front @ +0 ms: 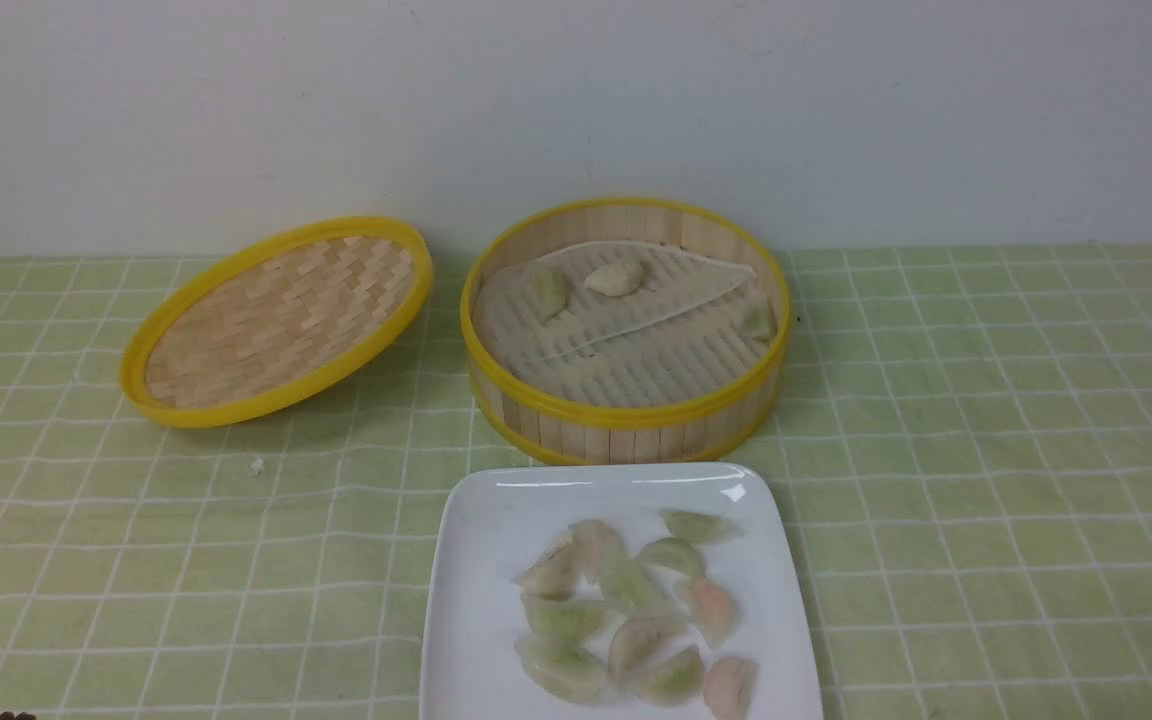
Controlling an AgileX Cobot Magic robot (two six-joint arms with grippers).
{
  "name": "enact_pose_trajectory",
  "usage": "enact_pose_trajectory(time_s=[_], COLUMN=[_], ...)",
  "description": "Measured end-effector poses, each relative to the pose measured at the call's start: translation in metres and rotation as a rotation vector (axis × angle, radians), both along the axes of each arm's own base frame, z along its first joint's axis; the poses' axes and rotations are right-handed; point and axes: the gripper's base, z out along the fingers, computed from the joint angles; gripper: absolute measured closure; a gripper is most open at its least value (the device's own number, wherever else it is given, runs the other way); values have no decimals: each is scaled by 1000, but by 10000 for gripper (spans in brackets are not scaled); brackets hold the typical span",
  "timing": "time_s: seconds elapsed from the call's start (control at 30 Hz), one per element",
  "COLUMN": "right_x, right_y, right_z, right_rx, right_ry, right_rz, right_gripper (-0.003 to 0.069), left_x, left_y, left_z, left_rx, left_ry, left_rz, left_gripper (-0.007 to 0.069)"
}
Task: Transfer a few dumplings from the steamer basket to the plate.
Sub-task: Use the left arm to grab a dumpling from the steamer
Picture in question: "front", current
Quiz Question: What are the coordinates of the green dumpling left middle plate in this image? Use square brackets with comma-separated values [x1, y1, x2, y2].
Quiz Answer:
[520, 594, 614, 644]

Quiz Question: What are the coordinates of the green dumpling plate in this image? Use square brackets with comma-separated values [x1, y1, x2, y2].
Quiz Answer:
[635, 536, 707, 577]
[515, 635, 608, 705]
[628, 644, 707, 708]
[520, 594, 614, 644]

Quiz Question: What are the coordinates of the white square plate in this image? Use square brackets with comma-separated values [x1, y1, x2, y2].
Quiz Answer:
[419, 462, 824, 719]

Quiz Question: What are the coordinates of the green dumpling lower left plate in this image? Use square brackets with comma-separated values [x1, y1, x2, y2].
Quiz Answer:
[515, 635, 608, 705]

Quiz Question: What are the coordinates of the green checkered tablecloth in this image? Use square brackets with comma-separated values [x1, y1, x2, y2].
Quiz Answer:
[0, 247, 1152, 719]

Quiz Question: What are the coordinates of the pink dumpling bottom right plate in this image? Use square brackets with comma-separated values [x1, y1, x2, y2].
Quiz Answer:
[702, 655, 759, 720]

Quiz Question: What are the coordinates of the white steamer liner paper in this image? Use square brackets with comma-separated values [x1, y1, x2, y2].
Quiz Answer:
[471, 241, 776, 409]

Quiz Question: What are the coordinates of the green dumpling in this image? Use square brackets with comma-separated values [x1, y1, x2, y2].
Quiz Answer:
[658, 509, 742, 544]
[596, 558, 675, 617]
[530, 263, 570, 323]
[738, 300, 776, 342]

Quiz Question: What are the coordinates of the bamboo steamer lid yellow rim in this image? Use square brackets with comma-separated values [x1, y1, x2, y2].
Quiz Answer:
[119, 217, 434, 429]

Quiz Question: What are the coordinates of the pink dumpling lower centre plate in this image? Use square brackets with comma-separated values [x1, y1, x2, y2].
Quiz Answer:
[607, 616, 687, 685]

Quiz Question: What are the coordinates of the pale dumpling left on plate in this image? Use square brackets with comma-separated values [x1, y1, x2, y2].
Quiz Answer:
[511, 530, 581, 600]

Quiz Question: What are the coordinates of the green dumpling upper middle plate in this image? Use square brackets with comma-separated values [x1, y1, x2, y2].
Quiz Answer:
[635, 536, 707, 577]

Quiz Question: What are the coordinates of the pale pink dumpling upper plate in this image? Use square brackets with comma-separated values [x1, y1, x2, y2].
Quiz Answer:
[570, 518, 628, 585]

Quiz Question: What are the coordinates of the bamboo steamer basket yellow rim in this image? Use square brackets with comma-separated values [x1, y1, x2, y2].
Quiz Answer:
[460, 199, 794, 464]

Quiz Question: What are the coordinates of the pink dumpling right of plate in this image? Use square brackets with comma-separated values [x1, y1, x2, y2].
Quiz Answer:
[675, 577, 738, 650]

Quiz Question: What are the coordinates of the green dumpling bottom centre plate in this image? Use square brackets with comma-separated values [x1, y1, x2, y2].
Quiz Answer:
[628, 644, 707, 708]

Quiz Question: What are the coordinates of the white dumpling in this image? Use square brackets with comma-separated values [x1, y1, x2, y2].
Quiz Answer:
[582, 258, 646, 300]

